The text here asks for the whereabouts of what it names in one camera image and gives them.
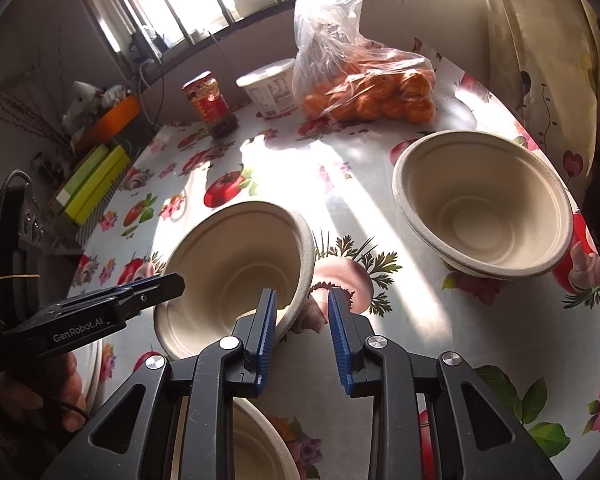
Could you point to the orange tray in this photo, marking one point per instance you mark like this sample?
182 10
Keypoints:
110 120

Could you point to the dried branches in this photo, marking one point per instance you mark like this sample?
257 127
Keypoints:
35 110

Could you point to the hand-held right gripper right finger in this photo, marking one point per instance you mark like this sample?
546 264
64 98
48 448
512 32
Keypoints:
341 340

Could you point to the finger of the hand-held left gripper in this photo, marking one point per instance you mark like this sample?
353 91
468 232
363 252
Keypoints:
157 290

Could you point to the black charger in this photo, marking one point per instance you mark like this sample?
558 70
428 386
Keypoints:
140 45

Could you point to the clear bag of oranges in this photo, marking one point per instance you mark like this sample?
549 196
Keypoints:
370 90

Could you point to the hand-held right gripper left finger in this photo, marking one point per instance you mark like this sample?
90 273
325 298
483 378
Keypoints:
265 340

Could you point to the printed vegetable tablecloth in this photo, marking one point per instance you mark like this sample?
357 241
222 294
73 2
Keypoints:
360 170

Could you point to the red label sauce jar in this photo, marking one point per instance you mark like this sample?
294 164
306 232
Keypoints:
212 105

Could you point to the barred window frame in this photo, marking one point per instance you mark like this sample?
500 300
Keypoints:
220 10

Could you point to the striped box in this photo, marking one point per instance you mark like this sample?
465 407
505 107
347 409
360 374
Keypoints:
107 220

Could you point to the person's left hand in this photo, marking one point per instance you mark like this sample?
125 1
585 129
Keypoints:
70 390

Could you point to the white plastic bag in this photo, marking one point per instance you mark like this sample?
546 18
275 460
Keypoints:
82 100

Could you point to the printed cream curtain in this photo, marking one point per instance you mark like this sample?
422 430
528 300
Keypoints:
545 60

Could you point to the ribbed white paper plate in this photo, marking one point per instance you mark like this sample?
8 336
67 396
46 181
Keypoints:
94 375

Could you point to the beige paper bowl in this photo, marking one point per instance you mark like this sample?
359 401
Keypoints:
480 210
230 270
260 440

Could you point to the white plastic tub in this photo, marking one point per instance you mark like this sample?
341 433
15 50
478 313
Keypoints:
272 90

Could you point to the white and green box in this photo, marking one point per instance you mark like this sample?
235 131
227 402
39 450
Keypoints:
80 175

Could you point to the crumpled white bag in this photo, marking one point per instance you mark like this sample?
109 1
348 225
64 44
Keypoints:
114 94

